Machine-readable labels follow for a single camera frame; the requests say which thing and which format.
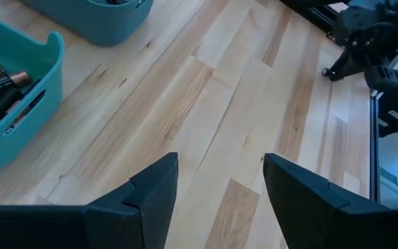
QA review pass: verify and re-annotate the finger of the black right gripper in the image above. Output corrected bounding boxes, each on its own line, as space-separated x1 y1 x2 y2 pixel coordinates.
328 50 371 82

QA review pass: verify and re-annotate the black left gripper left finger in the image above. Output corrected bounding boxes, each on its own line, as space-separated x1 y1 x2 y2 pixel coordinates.
0 152 179 249

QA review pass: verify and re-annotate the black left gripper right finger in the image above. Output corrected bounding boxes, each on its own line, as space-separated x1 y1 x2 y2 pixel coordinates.
263 153 398 249

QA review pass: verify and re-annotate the teal plastic bin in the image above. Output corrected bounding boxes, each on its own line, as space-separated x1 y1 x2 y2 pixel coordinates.
0 10 65 176

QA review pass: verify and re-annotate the dark blue-grey plastic bin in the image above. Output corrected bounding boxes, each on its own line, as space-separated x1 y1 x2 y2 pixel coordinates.
21 0 155 48

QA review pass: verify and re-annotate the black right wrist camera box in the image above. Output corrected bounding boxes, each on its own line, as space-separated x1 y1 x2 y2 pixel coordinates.
363 64 398 93

